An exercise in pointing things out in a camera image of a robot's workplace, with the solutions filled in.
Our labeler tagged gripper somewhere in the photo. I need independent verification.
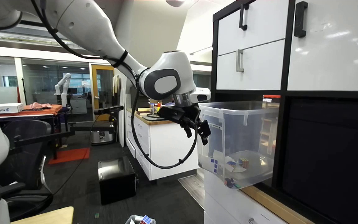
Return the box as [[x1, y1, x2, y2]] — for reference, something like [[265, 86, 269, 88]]
[[177, 104, 212, 146]]

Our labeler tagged clear plastic storage box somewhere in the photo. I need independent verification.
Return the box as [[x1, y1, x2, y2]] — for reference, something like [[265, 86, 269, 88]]
[[197, 100, 280, 190]]

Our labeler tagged black box with silver top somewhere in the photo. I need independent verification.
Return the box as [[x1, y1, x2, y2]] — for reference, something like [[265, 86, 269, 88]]
[[98, 156, 138, 205]]

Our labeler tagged flat white cardboard box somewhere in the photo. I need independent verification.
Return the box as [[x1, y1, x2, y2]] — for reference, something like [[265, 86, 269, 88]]
[[0, 103, 25, 114]]

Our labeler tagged white cabinet with wooden top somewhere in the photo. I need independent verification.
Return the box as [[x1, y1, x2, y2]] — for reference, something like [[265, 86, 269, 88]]
[[125, 107, 199, 181]]

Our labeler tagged white carton with blue squares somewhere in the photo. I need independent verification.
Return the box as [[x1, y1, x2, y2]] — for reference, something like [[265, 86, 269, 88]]
[[198, 151, 223, 175]]

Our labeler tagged group of bottles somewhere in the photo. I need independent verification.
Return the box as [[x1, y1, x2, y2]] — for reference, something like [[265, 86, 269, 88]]
[[149, 99, 163, 114]]

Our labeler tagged small colourful toy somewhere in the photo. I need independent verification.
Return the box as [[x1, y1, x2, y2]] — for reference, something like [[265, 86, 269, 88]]
[[224, 178, 242, 189]]

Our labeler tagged wooden toy ladder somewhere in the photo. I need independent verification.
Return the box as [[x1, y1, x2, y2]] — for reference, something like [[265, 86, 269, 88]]
[[259, 118, 277, 155]]

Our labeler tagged yellow framed glass door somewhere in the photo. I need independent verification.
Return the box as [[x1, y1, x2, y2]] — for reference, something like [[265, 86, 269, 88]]
[[91, 63, 115, 122]]

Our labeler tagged pink cloth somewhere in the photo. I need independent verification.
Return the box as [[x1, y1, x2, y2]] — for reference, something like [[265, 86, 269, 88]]
[[29, 102, 53, 110]]

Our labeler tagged white cabinet door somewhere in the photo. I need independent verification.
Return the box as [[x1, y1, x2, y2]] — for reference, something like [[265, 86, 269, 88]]
[[287, 0, 358, 91]]

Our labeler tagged table with orange cloth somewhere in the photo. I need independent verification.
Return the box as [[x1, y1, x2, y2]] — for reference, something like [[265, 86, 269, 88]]
[[0, 104, 71, 160]]

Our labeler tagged light wooden table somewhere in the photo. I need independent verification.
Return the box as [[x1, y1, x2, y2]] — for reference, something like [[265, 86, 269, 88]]
[[11, 206, 74, 224]]

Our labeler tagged black office chair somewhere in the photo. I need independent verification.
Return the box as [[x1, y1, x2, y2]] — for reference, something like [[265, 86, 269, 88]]
[[0, 119, 54, 222]]

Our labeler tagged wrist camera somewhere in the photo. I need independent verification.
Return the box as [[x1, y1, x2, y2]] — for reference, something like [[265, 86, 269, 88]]
[[157, 106, 182, 122]]

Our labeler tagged silver drawer handle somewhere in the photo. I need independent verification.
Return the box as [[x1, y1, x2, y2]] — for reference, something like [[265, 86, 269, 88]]
[[236, 49, 245, 73]]

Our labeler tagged white drawer with silver handle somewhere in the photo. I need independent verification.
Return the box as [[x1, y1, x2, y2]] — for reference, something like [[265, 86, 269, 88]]
[[216, 39, 286, 91]]

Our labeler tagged black drawer handle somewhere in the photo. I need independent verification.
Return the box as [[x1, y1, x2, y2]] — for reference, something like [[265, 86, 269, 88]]
[[239, 3, 250, 31]]

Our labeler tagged white cabinet with black frame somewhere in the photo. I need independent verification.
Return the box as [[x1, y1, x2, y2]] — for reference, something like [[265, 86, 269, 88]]
[[203, 0, 358, 224]]

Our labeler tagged white drawer with black handle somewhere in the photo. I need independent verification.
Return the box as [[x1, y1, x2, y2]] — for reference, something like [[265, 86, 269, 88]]
[[217, 0, 290, 56]]

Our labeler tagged black door handle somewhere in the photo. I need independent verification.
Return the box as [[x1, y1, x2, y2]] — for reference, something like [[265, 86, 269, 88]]
[[294, 1, 309, 39]]

